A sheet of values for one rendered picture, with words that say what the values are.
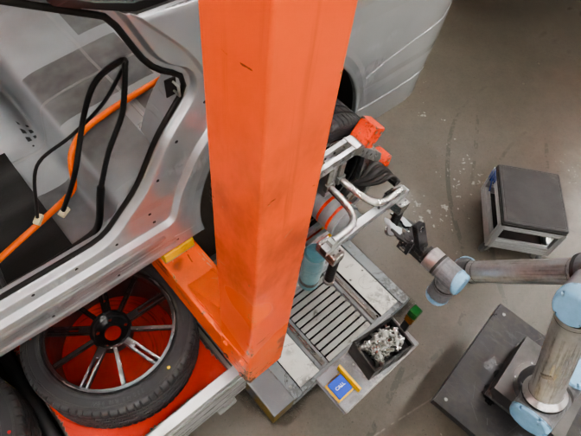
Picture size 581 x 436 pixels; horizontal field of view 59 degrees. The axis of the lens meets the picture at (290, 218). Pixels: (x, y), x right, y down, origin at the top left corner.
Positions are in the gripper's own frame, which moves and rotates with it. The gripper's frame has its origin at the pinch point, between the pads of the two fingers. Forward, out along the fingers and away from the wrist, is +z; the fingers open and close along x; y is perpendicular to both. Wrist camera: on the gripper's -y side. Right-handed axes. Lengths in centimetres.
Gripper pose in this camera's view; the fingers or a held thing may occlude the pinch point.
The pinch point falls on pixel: (390, 216)
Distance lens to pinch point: 202.7
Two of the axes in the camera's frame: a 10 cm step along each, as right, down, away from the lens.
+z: -6.6, -6.6, 3.7
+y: -0.9, 5.5, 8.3
